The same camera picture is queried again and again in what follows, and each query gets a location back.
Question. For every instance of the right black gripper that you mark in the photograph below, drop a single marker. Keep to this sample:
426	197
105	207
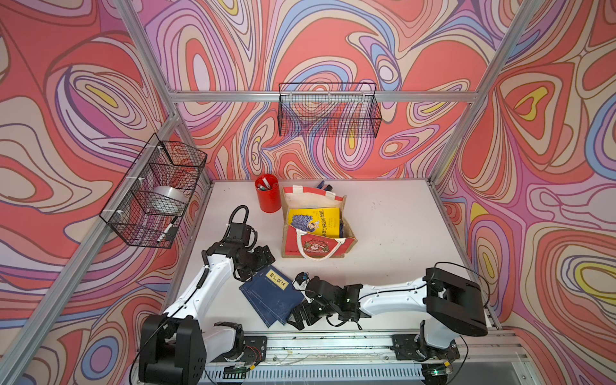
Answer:
304	308

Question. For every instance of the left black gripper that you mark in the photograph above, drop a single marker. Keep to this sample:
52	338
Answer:
264	257

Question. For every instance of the blue book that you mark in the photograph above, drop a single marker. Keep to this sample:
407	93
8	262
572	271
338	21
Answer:
266	315
277	292

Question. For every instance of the yellow cover book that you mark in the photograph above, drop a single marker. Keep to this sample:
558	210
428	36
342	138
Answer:
326	222

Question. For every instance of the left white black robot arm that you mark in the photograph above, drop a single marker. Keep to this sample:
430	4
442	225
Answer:
176	346

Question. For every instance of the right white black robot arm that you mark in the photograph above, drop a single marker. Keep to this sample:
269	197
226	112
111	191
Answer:
454	305

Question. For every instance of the red pen holder cup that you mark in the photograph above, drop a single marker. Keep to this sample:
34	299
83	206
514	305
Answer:
267	189

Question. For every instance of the white marker in basket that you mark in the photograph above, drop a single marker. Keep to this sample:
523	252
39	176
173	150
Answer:
170	231

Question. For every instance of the silver tape roll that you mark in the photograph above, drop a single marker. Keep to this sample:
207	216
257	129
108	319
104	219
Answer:
166	200

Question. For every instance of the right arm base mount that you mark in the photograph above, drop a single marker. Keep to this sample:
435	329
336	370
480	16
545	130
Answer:
415	348

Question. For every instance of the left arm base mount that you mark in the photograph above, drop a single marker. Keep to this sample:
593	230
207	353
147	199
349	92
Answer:
249	349

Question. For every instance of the left black wire basket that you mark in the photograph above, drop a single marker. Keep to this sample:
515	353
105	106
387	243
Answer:
159	163

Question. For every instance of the black wire basket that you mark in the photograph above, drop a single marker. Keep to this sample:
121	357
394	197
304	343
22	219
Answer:
159	163
332	109

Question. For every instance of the back black wire basket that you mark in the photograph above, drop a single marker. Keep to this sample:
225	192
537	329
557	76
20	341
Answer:
332	109

